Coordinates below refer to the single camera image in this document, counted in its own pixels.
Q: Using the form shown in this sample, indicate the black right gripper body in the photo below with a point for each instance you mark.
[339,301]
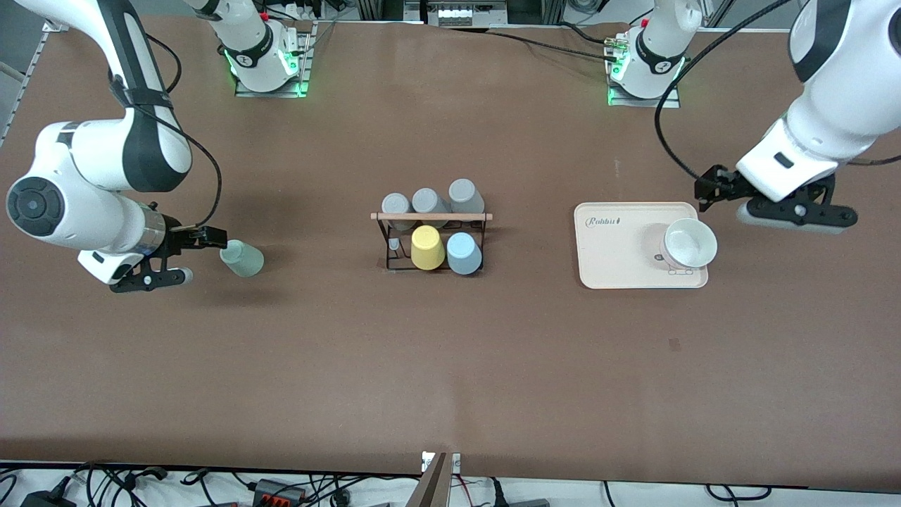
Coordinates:
[176,241]

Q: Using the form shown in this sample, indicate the pale green cup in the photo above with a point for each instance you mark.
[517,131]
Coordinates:
[243,259]

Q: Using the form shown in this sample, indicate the blue cup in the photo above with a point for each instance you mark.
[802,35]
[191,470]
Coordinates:
[464,255]

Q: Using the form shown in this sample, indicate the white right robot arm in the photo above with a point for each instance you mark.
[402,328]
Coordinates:
[77,148]

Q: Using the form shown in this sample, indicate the white bowl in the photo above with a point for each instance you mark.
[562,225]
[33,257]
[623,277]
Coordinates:
[690,243]

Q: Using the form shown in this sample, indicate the beige rectangular tray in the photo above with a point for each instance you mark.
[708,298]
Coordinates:
[598,271]

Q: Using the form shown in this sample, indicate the grey cup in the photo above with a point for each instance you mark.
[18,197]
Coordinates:
[395,204]
[464,193]
[428,201]

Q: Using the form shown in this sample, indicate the yellow cup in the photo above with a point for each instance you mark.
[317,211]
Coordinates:
[428,250]

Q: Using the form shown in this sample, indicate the black terminal block red levers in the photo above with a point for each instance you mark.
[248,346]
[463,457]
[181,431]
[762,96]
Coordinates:
[274,493]

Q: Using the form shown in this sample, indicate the brown table cover sheet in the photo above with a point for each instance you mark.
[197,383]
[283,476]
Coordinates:
[450,366]

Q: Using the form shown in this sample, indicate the black power adapter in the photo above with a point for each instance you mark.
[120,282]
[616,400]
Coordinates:
[42,500]

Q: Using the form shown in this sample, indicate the white power strip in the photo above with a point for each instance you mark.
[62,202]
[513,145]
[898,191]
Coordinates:
[464,14]

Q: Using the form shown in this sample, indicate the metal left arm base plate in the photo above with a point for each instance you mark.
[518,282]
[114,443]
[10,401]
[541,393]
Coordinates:
[644,103]

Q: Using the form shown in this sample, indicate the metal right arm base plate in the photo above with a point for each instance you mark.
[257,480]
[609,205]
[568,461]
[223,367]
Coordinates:
[271,94]

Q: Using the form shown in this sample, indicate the aluminium frame rail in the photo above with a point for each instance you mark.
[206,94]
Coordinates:
[29,70]

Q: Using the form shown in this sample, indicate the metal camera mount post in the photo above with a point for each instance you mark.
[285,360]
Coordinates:
[433,486]

